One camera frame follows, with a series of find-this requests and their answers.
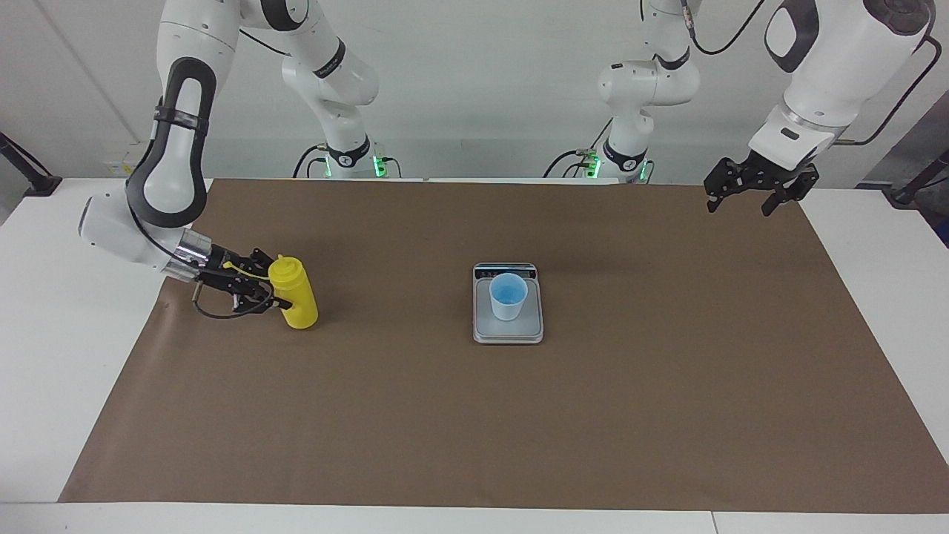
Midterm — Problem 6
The dark grey background panel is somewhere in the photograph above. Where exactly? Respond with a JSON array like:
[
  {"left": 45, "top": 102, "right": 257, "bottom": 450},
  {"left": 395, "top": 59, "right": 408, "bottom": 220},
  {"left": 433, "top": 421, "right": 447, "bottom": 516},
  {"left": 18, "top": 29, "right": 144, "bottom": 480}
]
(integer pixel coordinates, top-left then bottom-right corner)
[{"left": 856, "top": 89, "right": 949, "bottom": 191}]

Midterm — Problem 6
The light blue plastic cup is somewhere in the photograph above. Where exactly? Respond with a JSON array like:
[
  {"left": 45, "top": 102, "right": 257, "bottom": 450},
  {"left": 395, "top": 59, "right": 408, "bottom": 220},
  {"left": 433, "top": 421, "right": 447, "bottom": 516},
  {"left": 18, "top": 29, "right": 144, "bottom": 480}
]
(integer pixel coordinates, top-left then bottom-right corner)
[{"left": 489, "top": 272, "right": 529, "bottom": 322}]

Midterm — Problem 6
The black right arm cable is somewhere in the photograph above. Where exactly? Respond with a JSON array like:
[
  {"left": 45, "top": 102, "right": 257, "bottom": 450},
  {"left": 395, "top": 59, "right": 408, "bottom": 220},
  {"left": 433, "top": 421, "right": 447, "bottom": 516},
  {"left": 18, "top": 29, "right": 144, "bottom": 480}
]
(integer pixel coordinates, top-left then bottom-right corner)
[{"left": 128, "top": 204, "right": 277, "bottom": 320}]

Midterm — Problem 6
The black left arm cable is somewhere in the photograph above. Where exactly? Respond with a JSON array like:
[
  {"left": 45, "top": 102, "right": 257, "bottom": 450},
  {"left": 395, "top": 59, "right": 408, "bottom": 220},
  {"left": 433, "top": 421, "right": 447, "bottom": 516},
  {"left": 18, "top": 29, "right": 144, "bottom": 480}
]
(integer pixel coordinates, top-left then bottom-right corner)
[{"left": 681, "top": 0, "right": 949, "bottom": 146}]

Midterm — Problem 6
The silver digital kitchen scale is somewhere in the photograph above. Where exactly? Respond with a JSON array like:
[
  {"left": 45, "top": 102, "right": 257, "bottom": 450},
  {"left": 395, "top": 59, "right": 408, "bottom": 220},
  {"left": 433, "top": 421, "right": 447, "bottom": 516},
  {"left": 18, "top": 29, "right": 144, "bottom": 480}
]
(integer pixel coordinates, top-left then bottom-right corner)
[{"left": 472, "top": 262, "right": 545, "bottom": 346}]

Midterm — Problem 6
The black metal stand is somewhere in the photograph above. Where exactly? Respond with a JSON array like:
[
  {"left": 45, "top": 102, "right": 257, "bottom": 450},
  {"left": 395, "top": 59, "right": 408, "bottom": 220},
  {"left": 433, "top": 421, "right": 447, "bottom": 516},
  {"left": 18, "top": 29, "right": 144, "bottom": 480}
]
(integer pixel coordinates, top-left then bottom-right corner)
[
  {"left": 0, "top": 131, "right": 63, "bottom": 198},
  {"left": 882, "top": 148, "right": 949, "bottom": 208}
]

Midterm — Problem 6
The white wall outlet box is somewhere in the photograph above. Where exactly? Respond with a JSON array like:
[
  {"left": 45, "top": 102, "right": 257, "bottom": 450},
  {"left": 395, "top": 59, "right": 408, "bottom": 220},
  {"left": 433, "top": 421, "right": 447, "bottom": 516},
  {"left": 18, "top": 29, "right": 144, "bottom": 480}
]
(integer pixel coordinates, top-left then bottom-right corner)
[{"left": 103, "top": 151, "right": 149, "bottom": 179}]

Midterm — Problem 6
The yellow squeeze bottle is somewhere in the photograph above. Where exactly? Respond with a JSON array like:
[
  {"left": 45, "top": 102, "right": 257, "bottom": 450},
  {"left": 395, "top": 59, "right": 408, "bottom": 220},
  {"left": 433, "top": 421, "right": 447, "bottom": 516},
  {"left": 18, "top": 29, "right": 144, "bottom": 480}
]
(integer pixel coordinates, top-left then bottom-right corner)
[{"left": 222, "top": 254, "right": 320, "bottom": 330}]

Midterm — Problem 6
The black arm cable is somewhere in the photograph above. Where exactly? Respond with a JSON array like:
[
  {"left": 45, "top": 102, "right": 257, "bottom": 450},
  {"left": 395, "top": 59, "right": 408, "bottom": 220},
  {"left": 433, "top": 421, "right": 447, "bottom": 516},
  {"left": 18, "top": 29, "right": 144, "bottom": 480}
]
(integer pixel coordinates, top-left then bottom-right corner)
[
  {"left": 681, "top": 0, "right": 949, "bottom": 146},
  {"left": 128, "top": 204, "right": 277, "bottom": 320}
]

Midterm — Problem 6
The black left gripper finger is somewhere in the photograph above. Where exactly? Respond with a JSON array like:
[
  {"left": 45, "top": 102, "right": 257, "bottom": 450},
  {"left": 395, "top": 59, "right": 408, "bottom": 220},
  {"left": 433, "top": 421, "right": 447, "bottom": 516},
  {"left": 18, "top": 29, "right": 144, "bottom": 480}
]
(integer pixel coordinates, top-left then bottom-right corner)
[
  {"left": 761, "top": 176, "right": 810, "bottom": 218},
  {"left": 703, "top": 174, "right": 739, "bottom": 215}
]

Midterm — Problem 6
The brown paper table mat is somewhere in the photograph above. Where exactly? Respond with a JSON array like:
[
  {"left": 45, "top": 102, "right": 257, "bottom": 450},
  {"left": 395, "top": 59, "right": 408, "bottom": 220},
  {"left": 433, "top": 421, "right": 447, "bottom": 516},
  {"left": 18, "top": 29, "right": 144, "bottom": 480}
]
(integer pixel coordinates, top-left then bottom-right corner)
[{"left": 58, "top": 178, "right": 949, "bottom": 515}]

